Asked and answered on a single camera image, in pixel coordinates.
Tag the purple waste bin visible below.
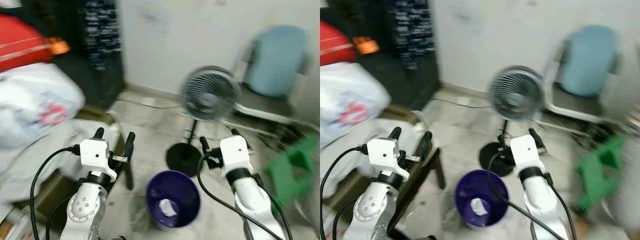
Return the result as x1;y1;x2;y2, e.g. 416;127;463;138
454;169;510;230
146;170;202;231

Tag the grey standing fan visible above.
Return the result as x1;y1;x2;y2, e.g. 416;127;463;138
165;66;242;177
478;65;547;177

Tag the white printed plastic bag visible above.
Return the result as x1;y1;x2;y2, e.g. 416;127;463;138
320;62;394;149
0;62;86;151

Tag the white crumpled paper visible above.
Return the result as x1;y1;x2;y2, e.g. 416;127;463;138
470;197;492;217
159;199;180;218

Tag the green plastic stool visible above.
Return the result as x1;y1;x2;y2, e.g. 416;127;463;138
574;134;627;215
263;132;321;210

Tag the blue cushioned metal chair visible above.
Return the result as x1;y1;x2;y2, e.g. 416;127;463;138
232;25;321;148
541;24;628;148

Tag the black printed hanging cloth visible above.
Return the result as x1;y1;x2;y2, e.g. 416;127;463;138
360;0;441;108
50;0;126;110

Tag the small orange object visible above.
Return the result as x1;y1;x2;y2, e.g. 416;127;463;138
47;37;70;55
352;36;381;55

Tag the red bag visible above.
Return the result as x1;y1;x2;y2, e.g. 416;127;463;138
0;14;54;73
320;20;359;67

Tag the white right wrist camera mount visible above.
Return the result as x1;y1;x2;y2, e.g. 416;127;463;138
509;134;545;181
219;135;255;181

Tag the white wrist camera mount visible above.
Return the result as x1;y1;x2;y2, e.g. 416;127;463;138
367;138;411;182
79;138;118;182
219;135;255;181
509;134;545;181

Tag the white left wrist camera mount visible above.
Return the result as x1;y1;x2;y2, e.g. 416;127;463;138
79;138;118;182
367;138;411;182

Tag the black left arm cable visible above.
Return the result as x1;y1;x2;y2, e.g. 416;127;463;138
332;197;360;240
46;195;75;240

